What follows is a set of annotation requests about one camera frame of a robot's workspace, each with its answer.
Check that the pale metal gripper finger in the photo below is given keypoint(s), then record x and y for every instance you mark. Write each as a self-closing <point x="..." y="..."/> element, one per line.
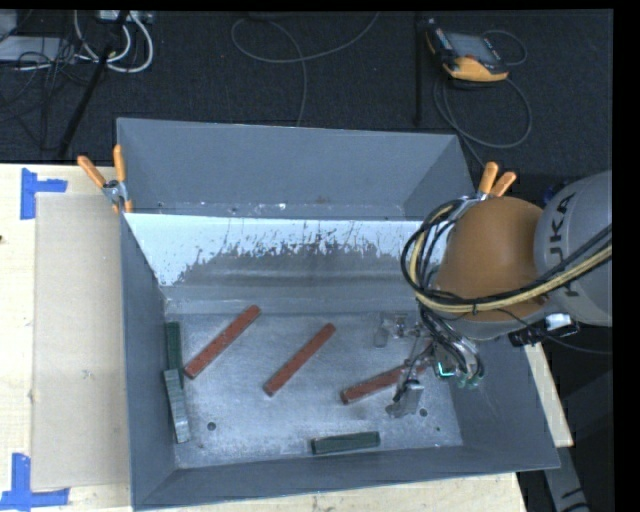
<point x="407" y="397"/>
<point x="382" y="336"/>

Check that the red-brown flat block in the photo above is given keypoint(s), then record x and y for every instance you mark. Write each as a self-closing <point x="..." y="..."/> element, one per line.
<point x="300" y="359"/>
<point x="370" y="386"/>
<point x="222" y="341"/>

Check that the dark green flat block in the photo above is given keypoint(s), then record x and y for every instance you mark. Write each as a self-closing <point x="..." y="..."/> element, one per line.
<point x="178" y="407"/>
<point x="345" y="443"/>
<point x="174" y="350"/>

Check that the grey metal bin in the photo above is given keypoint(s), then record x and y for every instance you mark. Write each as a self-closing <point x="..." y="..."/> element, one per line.
<point x="300" y="250"/>

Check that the pale flat board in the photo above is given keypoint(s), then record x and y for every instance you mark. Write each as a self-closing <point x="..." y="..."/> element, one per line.
<point x="80" y="340"/>

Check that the black cylinder on white bracket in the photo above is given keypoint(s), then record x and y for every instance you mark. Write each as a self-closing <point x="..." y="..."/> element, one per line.
<point x="537" y="332"/>

